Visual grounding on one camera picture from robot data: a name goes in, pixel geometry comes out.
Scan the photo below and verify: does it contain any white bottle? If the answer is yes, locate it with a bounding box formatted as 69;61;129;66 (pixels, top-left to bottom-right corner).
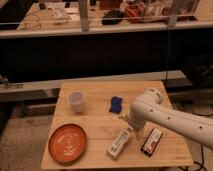
107;129;132;160

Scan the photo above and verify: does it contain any black rectangular box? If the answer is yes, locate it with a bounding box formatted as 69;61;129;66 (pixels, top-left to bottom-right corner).
141;128;163;157

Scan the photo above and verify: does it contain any translucent plastic cup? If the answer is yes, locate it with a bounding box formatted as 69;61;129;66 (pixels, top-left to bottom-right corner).
68;91;85;113

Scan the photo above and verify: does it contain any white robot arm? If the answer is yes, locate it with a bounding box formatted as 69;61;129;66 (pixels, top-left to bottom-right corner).
127;88;213;150

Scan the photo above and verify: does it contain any orange tool on shelf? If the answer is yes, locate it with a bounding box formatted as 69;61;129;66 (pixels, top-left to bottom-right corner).
124;4;145;23

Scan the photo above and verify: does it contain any orange ceramic bowl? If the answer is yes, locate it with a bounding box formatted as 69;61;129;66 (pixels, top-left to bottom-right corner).
48;124;87;164

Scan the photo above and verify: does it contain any blue sponge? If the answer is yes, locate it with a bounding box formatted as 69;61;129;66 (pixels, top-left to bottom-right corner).
109;96;123;113

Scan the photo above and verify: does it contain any black bag on shelf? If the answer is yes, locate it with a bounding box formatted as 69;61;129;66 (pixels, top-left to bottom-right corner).
102;10;124;25

